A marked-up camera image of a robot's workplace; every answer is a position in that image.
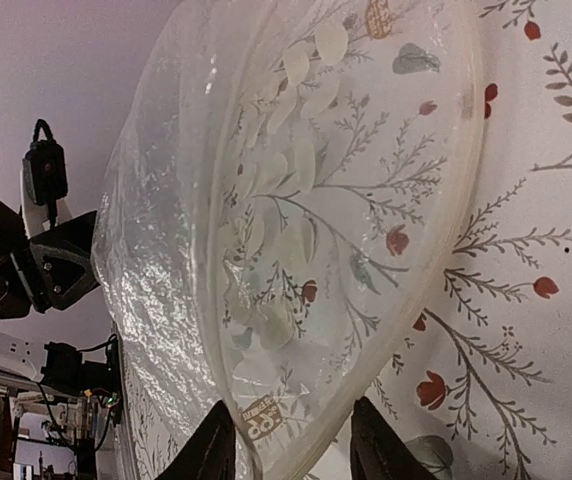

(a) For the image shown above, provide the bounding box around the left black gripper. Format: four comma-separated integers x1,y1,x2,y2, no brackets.
0,200,99,320

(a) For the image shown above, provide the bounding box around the clear zip top bag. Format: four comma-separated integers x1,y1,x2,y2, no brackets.
93,1,483,479

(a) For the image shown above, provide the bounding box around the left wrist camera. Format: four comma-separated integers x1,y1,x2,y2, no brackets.
22,119,69,229

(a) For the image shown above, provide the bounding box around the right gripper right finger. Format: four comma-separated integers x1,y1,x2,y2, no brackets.
350,397,435,480

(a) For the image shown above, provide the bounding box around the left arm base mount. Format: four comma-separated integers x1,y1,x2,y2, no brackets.
37,335,123,479

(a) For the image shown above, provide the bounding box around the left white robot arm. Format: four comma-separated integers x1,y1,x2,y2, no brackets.
0,201,98,387

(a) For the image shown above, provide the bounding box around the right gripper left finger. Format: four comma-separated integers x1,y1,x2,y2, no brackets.
156,401,236,480

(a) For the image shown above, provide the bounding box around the floral table mat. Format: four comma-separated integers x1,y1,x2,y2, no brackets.
115,0,572,480

